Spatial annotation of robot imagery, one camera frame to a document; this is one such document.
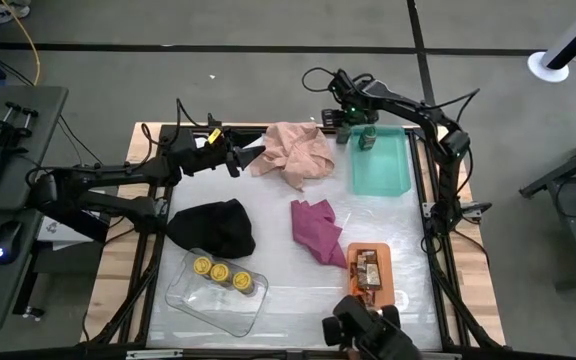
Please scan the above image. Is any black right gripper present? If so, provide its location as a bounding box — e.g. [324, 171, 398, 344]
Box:
[321, 97, 381, 136]

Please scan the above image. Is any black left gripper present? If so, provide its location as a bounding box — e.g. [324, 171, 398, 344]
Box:
[181, 128, 268, 180]

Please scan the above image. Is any magenta cloth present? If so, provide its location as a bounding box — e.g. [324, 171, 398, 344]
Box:
[290, 198, 348, 270]

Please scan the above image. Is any clear plastic bin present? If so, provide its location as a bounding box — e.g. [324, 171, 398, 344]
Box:
[164, 248, 270, 339]

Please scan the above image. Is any beige spice packet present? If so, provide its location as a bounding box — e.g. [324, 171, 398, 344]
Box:
[365, 263, 382, 289]

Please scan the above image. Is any orange brown spice packet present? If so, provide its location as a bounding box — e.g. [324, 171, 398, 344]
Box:
[350, 262, 369, 301]

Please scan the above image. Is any teal plastic bin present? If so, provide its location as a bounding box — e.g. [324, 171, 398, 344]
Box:
[350, 124, 413, 198]

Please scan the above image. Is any peach cloth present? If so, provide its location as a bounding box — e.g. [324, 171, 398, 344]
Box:
[248, 121, 337, 192]

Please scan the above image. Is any black cloth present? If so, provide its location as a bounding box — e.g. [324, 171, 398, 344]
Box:
[166, 198, 258, 260]

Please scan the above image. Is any orange plastic bin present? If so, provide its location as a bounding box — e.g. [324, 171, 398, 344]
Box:
[346, 242, 397, 309]

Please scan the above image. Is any black angled beam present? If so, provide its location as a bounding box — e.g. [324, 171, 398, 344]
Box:
[37, 199, 112, 245]

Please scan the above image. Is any white round stand base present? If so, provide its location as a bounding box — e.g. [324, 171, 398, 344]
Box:
[526, 50, 570, 84]

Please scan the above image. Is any white cardboard box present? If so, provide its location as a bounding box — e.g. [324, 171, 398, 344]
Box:
[35, 214, 94, 251]

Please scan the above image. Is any black bulky rounded device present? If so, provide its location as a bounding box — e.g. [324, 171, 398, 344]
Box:
[321, 293, 423, 360]

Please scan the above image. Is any black metal floor stand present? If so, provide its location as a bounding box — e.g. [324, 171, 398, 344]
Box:
[519, 124, 576, 291]

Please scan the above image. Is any black and white pole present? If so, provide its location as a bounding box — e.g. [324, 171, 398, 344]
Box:
[541, 0, 576, 71]

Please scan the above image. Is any grey computer desk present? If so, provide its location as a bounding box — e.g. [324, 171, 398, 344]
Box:
[0, 84, 69, 334]

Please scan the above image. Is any black clamp stand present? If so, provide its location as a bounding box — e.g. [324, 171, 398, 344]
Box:
[0, 101, 39, 154]

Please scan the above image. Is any black computer mouse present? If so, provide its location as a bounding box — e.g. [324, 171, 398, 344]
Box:
[0, 220, 24, 266]

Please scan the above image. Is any person's shoe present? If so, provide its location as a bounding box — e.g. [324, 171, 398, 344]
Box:
[0, 0, 32, 26]

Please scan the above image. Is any black aluminium table frame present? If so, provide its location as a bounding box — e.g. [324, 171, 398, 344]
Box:
[85, 110, 504, 359]

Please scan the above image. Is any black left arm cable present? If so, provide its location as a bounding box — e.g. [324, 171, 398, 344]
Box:
[139, 97, 204, 166]

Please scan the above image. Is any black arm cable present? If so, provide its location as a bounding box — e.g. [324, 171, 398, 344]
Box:
[139, 97, 204, 166]
[301, 66, 482, 131]

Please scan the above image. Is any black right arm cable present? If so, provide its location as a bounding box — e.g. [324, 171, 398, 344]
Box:
[301, 66, 482, 131]

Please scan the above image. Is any black floor cable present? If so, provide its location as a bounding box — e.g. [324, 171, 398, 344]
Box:
[57, 114, 122, 174]

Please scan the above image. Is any yellow floor cable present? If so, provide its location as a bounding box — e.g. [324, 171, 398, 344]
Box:
[0, 0, 42, 87]

